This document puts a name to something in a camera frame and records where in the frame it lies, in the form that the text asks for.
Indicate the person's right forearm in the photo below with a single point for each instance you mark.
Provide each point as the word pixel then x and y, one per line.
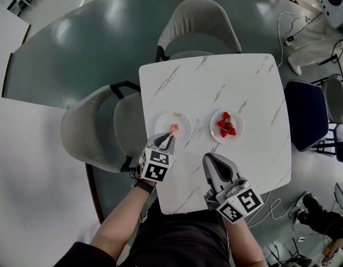
pixel 244 243

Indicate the grey armchair with black frame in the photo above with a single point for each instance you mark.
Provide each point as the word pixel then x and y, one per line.
pixel 85 132
pixel 199 18

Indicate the black power adapter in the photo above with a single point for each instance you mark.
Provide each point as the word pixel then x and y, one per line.
pixel 289 39

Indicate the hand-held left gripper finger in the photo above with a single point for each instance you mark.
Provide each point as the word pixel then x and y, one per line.
pixel 171 146
pixel 154 139

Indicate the small orange shrimp toy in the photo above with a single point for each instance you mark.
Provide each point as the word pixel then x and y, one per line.
pixel 174 128

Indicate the person's black clothing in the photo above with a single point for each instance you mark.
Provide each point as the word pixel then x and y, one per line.
pixel 182 243

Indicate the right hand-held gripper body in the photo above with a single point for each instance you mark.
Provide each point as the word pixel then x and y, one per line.
pixel 239 202

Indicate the small white plate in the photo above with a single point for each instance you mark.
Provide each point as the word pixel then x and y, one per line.
pixel 239 121

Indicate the person's left forearm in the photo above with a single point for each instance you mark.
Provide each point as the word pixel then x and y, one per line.
pixel 118 224

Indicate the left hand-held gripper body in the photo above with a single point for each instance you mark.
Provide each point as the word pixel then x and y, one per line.
pixel 157 165

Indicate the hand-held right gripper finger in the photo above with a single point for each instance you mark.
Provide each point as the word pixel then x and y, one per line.
pixel 231 168
pixel 211 177

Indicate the grey chair with black legs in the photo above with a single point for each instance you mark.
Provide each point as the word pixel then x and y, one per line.
pixel 335 99

